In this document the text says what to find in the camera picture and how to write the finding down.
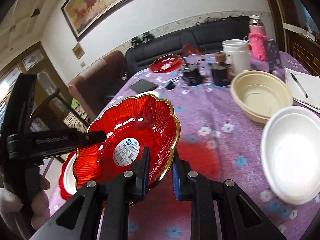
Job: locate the red glass plate with label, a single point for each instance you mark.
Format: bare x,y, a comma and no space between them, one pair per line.
130,126

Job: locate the black leather sofa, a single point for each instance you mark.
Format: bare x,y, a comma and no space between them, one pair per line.
205,37

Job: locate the white plastic canister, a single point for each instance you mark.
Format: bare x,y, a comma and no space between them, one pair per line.
237,55

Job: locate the pink knitted thermos bottle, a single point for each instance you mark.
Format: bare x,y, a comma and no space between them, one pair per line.
257,36

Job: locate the red glass plate far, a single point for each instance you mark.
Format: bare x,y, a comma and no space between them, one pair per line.
164,63

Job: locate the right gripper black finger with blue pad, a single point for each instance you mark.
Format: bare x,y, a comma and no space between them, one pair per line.
219,210
100,211

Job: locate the white foam plate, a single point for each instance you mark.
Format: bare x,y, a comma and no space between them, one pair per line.
289,152

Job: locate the white notebook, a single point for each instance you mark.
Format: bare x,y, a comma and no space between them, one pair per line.
310,84

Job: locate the white gloved hand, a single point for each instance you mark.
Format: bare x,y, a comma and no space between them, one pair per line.
10,204

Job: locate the wooden chair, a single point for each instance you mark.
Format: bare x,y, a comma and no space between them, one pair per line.
50,118

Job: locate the brown armchair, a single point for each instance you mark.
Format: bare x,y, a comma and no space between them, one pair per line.
97,85

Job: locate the wooden cabinet with glass doors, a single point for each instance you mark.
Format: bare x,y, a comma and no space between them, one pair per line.
32,72

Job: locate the beige plastic bowl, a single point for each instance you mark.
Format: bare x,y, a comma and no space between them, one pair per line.
260,94

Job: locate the black smartphone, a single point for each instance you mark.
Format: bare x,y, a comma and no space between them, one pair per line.
142,86

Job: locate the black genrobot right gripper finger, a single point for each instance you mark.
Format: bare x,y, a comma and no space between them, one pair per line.
46,144

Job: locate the black pen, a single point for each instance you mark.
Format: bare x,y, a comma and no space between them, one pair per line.
299,85

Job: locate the small black adapter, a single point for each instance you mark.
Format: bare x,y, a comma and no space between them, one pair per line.
170,85

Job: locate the black motor device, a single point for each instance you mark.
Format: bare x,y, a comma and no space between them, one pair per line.
191,74

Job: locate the black jar with cork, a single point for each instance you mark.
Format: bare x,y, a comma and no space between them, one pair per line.
220,70

